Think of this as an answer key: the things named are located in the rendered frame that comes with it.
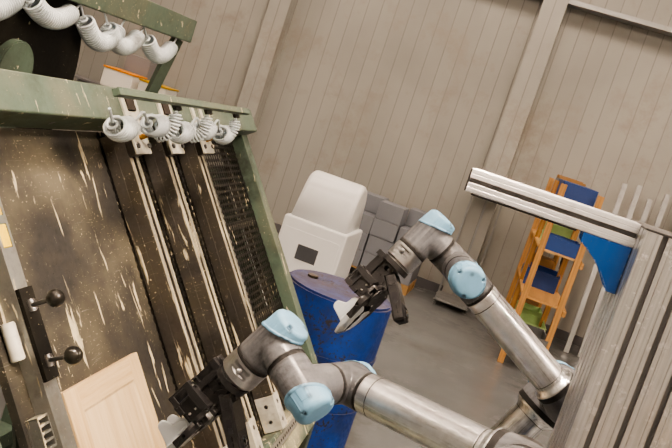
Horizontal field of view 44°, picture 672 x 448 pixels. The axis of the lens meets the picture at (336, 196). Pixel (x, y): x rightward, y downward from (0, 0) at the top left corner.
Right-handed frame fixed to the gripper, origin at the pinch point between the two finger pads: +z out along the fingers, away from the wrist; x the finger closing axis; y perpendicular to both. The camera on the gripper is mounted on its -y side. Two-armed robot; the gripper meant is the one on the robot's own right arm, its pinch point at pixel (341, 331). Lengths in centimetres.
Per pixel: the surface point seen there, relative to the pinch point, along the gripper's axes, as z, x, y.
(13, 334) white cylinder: 46, 41, 33
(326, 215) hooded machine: -23, -470, 263
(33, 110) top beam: 15, 42, 74
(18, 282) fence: 40, 41, 42
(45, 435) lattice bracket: 57, 30, 18
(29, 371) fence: 50, 35, 28
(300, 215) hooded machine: -7, -465, 279
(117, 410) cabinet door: 52, 1, 25
